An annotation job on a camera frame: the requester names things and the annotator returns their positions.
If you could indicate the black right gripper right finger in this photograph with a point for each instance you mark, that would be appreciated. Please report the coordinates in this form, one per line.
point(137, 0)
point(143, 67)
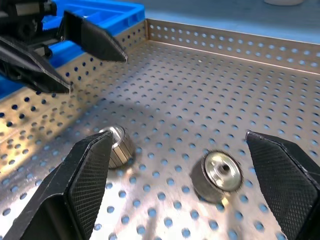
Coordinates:
point(287, 185)

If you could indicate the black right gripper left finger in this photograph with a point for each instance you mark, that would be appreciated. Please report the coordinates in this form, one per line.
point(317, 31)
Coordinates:
point(82, 190)

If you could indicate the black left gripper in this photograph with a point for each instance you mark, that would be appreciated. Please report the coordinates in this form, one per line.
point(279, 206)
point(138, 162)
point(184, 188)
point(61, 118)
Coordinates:
point(22, 22)

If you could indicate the blue plastic tray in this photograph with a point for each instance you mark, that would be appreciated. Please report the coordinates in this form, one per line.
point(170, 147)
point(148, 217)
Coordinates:
point(120, 15)

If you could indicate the perforated steel tray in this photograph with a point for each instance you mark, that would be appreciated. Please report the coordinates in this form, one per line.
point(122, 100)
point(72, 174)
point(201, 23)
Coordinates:
point(187, 100)

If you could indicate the ribbed metal roller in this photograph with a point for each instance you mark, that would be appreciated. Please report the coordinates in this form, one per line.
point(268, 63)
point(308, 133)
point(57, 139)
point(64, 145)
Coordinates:
point(123, 148)

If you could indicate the metal roller with black rim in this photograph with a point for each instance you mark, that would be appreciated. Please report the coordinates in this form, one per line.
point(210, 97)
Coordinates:
point(222, 172)

